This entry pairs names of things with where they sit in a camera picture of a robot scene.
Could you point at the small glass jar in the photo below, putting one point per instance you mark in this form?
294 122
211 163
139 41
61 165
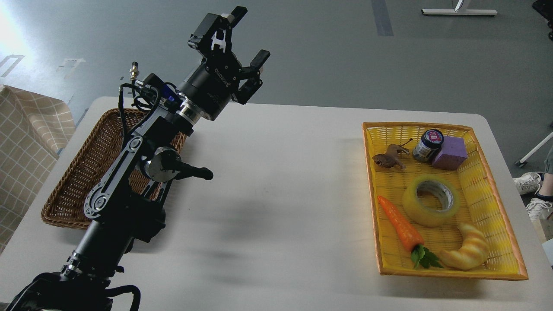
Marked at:
430 142

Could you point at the purple foam block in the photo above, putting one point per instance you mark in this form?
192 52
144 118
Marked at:
452 154

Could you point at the beige checkered cloth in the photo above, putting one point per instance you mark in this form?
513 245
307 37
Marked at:
33 130

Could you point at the orange toy carrot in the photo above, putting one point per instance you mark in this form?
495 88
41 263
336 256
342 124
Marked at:
409 237

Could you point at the toy croissant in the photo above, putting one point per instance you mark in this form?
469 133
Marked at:
473 252

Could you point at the white metal stand base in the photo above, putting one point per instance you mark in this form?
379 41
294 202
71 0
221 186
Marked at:
460 9

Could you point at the white sneaker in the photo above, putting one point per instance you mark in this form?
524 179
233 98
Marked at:
538 209
529 182

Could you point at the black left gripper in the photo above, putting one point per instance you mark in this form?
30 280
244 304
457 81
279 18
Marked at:
219 74

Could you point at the brown wicker basket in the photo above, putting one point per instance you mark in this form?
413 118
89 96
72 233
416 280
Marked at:
64 206

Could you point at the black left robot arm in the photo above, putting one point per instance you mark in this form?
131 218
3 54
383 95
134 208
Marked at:
127 202

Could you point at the yellow plastic basket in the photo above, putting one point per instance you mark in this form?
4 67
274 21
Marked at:
480 205

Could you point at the yellow tape roll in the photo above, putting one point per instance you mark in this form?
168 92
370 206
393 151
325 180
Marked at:
443 190

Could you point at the white stand leg with wheel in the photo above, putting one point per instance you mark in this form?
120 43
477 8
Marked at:
521 162

